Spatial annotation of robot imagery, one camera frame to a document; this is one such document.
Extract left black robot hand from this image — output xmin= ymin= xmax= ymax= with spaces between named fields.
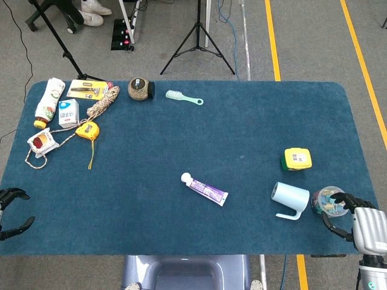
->
xmin=0 ymin=187 xmax=36 ymax=242

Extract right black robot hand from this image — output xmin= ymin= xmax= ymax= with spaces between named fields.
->
xmin=321 ymin=192 xmax=387 ymax=257

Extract purple white toothpaste tube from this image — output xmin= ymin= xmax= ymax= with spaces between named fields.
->
xmin=180 ymin=172 xmax=229 ymax=207

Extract white bottle yellow cap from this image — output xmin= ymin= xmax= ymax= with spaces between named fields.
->
xmin=33 ymin=77 xmax=66 ymax=130

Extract clear jar of binder clips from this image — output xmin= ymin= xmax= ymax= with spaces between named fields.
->
xmin=310 ymin=185 xmax=351 ymax=218

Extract white red snack packet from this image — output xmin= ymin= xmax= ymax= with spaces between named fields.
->
xmin=27 ymin=127 xmax=60 ymax=159

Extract light blue plastic mug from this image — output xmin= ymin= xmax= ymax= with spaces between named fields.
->
xmin=271 ymin=181 xmax=311 ymax=221

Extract white blue milk carton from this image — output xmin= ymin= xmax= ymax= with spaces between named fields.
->
xmin=58 ymin=98 xmax=80 ymax=129

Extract yellow tape measure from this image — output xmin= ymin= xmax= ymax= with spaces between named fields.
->
xmin=74 ymin=121 xmax=100 ymax=170

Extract yellow green lidded box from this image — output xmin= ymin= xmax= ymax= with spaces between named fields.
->
xmin=280 ymin=147 xmax=313 ymax=172

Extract yellow razor blister pack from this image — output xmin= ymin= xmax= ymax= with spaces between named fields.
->
xmin=66 ymin=79 xmax=113 ymax=101

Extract black slanted light stand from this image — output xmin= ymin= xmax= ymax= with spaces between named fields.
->
xmin=28 ymin=0 xmax=106 ymax=82

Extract round glass jar black lid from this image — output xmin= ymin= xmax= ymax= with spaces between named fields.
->
xmin=127 ymin=77 xmax=156 ymax=101

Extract blue carpet table mat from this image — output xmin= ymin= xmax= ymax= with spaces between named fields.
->
xmin=0 ymin=80 xmax=387 ymax=257

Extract dark office chair base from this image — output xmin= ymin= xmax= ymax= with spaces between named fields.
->
xmin=25 ymin=0 xmax=78 ymax=34

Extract blue-grey robot torso base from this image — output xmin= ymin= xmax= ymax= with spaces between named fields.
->
xmin=120 ymin=254 xmax=252 ymax=290

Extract mint green brush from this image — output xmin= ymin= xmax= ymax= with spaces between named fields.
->
xmin=165 ymin=89 xmax=204 ymax=106

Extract seated person black trousers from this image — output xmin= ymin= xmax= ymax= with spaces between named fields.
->
xmin=59 ymin=0 xmax=86 ymax=25

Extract white sneaker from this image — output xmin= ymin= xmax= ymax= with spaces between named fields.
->
xmin=80 ymin=0 xmax=112 ymax=16
xmin=79 ymin=10 xmax=105 ymax=27

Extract black power strip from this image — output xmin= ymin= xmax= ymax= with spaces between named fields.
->
xmin=110 ymin=18 xmax=135 ymax=51

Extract black tripod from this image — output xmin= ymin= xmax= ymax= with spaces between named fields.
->
xmin=160 ymin=0 xmax=236 ymax=76

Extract blue floor cable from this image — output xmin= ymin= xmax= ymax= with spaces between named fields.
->
xmin=279 ymin=255 xmax=288 ymax=290
xmin=218 ymin=0 xmax=241 ymax=80

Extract beige braided rope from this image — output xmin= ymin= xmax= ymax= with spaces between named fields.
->
xmin=24 ymin=85 xmax=120 ymax=170

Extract thin black floor cable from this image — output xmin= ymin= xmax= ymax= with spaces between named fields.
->
xmin=0 ymin=0 xmax=34 ymax=143

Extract white frame leg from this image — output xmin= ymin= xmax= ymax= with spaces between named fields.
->
xmin=204 ymin=0 xmax=212 ymax=48
xmin=117 ymin=0 xmax=136 ymax=45

